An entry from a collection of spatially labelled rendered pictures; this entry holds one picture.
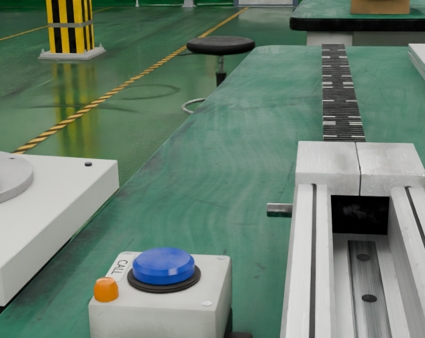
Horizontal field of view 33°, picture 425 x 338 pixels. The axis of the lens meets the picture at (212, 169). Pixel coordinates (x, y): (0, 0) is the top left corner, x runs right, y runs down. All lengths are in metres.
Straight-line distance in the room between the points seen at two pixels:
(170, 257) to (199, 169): 0.42
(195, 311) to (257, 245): 0.24
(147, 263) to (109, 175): 0.34
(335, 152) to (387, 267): 0.13
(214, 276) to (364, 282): 0.10
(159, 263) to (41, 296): 0.16
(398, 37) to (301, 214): 2.15
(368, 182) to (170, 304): 0.20
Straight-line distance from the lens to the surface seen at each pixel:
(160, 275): 0.45
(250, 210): 0.75
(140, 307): 0.44
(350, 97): 1.12
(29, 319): 0.57
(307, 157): 0.60
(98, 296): 0.45
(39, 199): 0.71
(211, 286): 0.46
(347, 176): 0.57
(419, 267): 0.44
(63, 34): 6.90
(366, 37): 2.63
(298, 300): 0.39
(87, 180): 0.75
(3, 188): 0.72
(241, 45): 3.59
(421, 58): 1.53
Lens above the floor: 1.05
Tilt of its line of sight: 18 degrees down
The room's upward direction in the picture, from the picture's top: 1 degrees counter-clockwise
